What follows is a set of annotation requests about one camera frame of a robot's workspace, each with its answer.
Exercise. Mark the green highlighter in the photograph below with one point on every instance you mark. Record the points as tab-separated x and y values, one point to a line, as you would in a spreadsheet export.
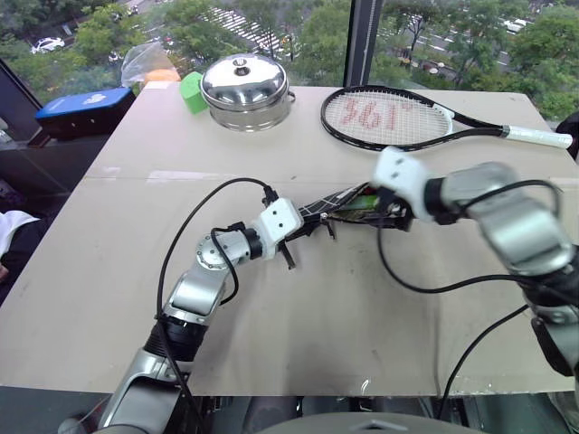
364	203

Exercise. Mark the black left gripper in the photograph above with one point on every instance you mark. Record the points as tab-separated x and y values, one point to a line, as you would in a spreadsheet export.
302	231

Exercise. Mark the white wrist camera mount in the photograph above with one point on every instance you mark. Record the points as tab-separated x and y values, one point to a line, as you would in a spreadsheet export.
400	174
280	219

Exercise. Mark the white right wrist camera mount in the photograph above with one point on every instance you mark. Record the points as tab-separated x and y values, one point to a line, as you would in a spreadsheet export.
400	174

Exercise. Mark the person in white and dark clothes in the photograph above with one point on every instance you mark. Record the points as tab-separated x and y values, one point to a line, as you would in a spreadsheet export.
16	235

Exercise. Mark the green plastic block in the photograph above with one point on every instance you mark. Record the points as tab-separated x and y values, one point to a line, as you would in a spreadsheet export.
193	92

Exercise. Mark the white car outside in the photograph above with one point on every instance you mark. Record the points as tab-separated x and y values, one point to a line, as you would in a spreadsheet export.
47	45

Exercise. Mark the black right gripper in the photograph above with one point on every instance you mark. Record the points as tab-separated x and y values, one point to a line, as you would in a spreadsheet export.
401	216

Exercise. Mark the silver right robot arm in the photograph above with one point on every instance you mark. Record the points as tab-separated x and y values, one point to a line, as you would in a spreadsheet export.
520	226

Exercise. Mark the black grid pouch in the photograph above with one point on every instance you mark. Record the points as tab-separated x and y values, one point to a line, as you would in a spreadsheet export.
325	204

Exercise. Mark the stainless steel pot with lid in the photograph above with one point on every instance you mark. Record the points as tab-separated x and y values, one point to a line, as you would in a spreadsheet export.
244	90

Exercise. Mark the clear plastic bag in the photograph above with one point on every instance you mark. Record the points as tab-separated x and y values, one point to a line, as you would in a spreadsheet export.
142	61

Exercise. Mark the blue flat box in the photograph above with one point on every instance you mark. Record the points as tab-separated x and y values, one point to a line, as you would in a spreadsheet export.
86	108

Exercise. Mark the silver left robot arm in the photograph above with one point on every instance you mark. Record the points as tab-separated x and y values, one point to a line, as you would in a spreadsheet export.
199	285

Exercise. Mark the black white tennis racket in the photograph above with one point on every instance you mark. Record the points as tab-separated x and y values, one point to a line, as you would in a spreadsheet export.
384	115

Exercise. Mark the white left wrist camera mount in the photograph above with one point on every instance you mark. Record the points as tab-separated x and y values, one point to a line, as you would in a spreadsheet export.
280	219

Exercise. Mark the dark window frame post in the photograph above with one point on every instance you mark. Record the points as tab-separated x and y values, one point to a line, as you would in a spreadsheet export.
364	43

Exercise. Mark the dark object at table edge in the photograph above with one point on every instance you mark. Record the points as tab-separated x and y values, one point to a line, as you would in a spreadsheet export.
571	133

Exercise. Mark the red marker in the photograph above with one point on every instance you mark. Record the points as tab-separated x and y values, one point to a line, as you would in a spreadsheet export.
368	191

